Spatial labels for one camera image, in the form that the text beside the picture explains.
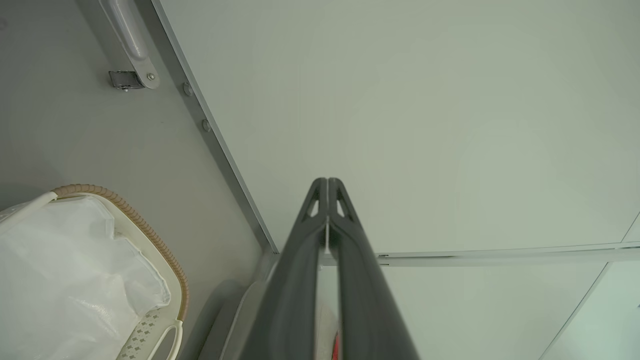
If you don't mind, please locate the white basket with brown rim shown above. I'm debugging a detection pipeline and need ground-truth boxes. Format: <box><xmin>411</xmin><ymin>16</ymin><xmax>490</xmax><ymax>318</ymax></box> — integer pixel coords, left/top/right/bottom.
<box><xmin>0</xmin><ymin>184</ymin><xmax>190</xmax><ymax>360</ymax></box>

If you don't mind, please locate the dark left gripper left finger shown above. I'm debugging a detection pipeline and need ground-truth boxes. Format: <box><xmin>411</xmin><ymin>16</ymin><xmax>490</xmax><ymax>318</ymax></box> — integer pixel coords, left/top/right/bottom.
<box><xmin>240</xmin><ymin>178</ymin><xmax>329</xmax><ymax>360</ymax></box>

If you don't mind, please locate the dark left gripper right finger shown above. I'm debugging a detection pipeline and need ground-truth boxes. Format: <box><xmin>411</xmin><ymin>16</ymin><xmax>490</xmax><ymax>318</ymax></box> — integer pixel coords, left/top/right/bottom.
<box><xmin>328</xmin><ymin>178</ymin><xmax>420</xmax><ymax>360</ymax></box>

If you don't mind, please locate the grey partition foot with plate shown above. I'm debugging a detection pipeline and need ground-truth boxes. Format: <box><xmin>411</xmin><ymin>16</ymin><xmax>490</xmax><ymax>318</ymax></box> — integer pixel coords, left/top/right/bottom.
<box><xmin>99</xmin><ymin>0</ymin><xmax>161</xmax><ymax>93</ymax></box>

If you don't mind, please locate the white garment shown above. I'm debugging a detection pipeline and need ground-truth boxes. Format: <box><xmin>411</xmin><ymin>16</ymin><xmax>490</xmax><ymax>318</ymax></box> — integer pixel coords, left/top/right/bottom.
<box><xmin>0</xmin><ymin>196</ymin><xmax>171</xmax><ymax>360</ymax></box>

